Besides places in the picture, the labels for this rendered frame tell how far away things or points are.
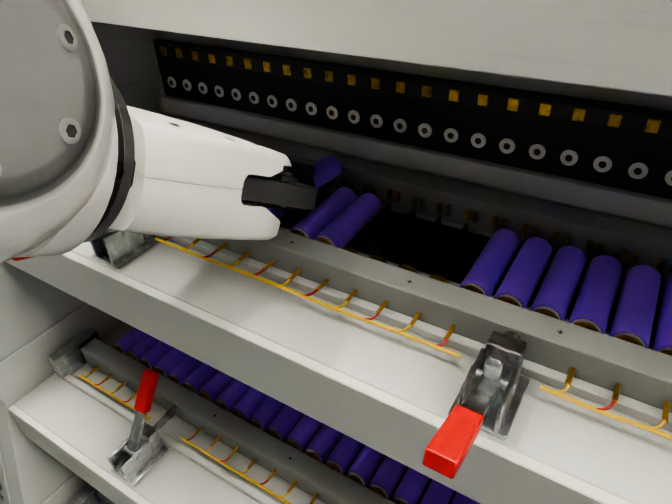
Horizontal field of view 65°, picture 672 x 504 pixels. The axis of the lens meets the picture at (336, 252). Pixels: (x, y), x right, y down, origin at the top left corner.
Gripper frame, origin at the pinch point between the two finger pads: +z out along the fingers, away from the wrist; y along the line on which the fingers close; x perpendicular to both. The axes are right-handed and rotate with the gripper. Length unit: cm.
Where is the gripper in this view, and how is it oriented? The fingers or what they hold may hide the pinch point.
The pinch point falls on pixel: (276, 181)
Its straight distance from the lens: 35.7
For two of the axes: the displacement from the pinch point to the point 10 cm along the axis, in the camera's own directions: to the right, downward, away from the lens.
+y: 8.5, 2.8, -4.4
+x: 2.3, -9.6, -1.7
